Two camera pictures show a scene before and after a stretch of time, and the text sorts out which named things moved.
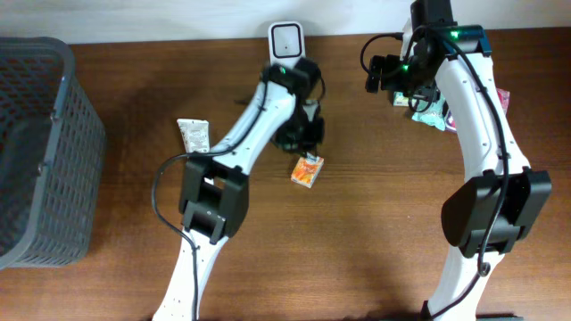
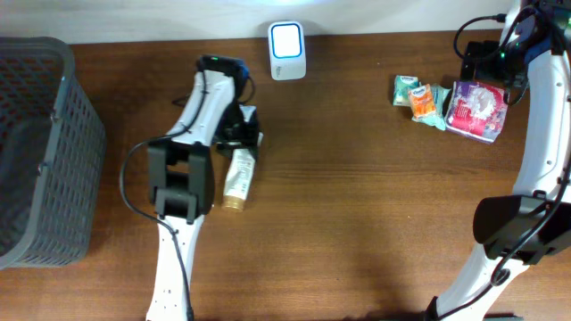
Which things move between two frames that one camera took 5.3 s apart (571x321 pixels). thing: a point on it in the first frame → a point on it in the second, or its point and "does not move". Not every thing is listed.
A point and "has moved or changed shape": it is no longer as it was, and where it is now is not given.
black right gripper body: [399, 76] → [499, 69]
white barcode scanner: [286, 42] does not move
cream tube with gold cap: [194, 134] has moved or changed shape
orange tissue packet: [307, 169] → [422, 101]
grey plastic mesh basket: [53, 155] does not move
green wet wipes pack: [433, 115] does not move
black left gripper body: [298, 134] → [234, 129]
